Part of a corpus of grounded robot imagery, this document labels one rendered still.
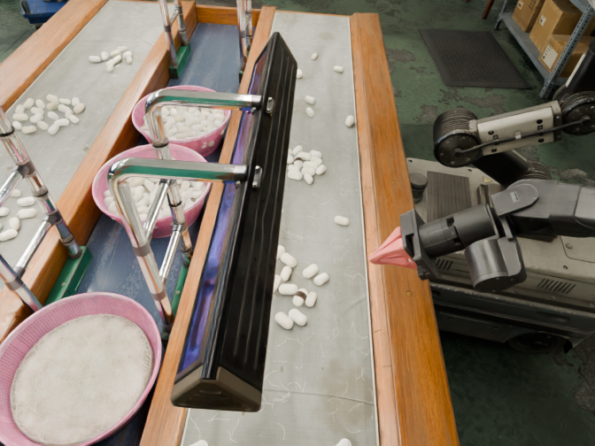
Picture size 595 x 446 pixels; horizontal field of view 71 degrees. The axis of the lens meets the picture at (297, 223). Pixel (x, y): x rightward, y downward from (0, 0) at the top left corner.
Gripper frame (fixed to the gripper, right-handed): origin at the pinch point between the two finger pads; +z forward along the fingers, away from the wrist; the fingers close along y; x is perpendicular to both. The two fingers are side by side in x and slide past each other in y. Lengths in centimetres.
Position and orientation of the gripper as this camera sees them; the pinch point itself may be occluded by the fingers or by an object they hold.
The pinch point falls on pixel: (374, 258)
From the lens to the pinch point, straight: 72.6
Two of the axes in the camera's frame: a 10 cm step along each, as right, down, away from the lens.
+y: -0.7, 7.5, -6.5
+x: 5.9, 5.6, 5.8
